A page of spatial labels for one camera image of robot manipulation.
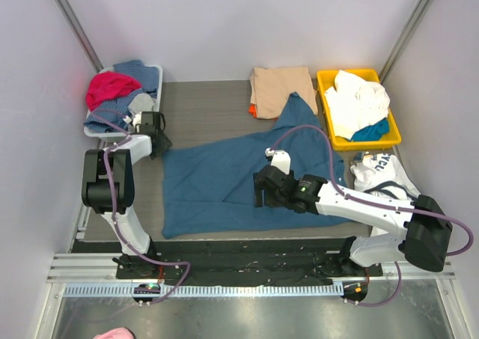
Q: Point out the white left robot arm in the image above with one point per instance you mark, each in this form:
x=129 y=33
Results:
x=108 y=187

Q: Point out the pink red garment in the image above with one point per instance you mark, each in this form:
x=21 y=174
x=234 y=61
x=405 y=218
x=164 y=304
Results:
x=109 y=86

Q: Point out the folded beige t-shirt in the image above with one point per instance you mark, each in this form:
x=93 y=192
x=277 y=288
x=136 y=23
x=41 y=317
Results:
x=272 y=87

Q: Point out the aluminium frame post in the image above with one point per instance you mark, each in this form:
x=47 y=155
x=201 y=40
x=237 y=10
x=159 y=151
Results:
x=418 y=12
x=67 y=10

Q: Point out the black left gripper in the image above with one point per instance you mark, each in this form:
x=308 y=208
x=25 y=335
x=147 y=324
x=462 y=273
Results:
x=160 y=141

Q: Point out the left aluminium frame post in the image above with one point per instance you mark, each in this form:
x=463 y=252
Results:
x=67 y=10

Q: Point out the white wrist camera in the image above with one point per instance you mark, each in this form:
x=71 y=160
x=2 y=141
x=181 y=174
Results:
x=133 y=121
x=279 y=159

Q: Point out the grey plastic bin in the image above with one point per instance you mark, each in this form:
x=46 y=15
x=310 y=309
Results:
x=150 y=77

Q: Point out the grey garment in bin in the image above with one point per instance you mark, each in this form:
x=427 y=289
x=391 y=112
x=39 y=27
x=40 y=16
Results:
x=141 y=103

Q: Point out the folded orange t-shirt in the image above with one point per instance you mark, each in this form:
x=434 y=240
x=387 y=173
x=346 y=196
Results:
x=253 y=110

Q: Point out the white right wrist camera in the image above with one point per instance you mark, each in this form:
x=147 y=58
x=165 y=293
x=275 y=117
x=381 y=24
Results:
x=279 y=159

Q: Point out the blue checked shirt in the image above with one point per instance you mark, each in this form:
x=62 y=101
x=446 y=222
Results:
x=123 y=124

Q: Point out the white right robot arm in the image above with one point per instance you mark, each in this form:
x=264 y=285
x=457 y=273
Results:
x=416 y=231

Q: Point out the right aluminium frame post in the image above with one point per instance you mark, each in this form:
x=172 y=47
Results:
x=418 y=12

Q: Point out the white printed t-shirt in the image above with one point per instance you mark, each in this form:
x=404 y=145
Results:
x=382 y=175

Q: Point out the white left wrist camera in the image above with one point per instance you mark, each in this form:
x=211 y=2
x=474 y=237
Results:
x=133 y=121

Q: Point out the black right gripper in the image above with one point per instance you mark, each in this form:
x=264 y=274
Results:
x=264 y=186

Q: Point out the pink object at bottom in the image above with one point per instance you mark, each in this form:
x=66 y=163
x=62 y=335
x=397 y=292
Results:
x=117 y=333

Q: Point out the white t-shirt in tray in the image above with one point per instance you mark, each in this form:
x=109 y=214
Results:
x=355 y=104

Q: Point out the dark blue t-shirt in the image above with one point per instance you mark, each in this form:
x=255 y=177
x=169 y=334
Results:
x=210 y=188

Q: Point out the slotted cable duct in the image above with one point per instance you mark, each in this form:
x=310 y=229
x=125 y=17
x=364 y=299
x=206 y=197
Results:
x=153 y=291

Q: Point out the teal garment in tray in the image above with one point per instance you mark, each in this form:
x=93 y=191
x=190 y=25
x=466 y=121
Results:
x=372 y=133

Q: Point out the aluminium rail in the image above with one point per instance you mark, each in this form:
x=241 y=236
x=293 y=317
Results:
x=82 y=267

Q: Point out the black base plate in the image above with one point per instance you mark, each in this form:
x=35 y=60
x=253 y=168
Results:
x=237 y=263

